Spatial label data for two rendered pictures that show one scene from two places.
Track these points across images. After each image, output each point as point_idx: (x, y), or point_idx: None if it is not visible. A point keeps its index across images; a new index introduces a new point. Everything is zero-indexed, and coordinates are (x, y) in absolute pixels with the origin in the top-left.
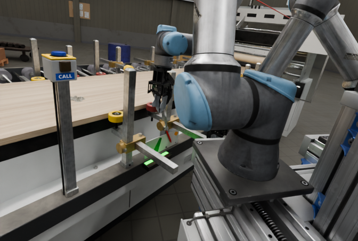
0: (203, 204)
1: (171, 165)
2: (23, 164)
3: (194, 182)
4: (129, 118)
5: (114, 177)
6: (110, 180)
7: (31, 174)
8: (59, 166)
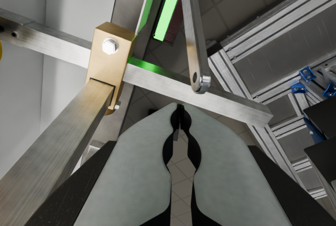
0: (330, 197)
1: (255, 122)
2: (6, 166)
3: (321, 177)
4: (75, 162)
5: (128, 103)
6: (127, 108)
7: (23, 143)
8: (27, 110)
